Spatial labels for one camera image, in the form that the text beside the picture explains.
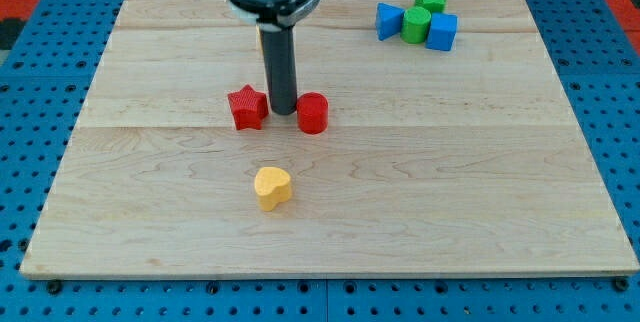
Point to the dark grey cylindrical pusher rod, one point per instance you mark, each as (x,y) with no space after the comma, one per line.
(280,69)

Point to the red star block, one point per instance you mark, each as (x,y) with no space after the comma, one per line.
(248,108)

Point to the red cylinder block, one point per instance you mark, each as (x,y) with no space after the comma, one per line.
(312,113)

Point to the blue triangle block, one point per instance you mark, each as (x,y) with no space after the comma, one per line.
(388,22)

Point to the green cylinder block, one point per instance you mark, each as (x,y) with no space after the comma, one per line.
(415,25)

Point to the yellow heart block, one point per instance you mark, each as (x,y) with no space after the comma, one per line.
(272,186)

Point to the blue cube block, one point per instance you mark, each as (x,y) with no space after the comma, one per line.
(442,32)

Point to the wooden board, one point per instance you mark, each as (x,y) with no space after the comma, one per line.
(461,164)

